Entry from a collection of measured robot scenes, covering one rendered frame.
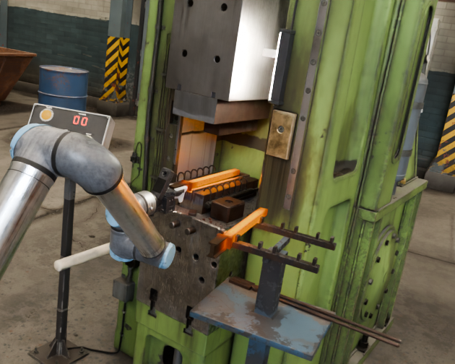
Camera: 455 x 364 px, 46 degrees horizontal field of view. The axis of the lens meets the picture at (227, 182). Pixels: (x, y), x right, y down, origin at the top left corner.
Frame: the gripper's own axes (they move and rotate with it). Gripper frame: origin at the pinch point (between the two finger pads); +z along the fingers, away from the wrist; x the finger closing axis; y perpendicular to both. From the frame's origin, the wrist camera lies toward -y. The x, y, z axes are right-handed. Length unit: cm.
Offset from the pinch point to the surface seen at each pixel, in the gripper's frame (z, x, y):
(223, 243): -37, 44, -3
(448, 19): 598, -50, -83
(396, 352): 123, 70, 107
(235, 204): 8.6, 19.3, 3.8
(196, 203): 2.7, 5.2, 6.4
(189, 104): 4.5, -4.2, -30.5
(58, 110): -9, -62, -17
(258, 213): -7.2, 38.1, -2.6
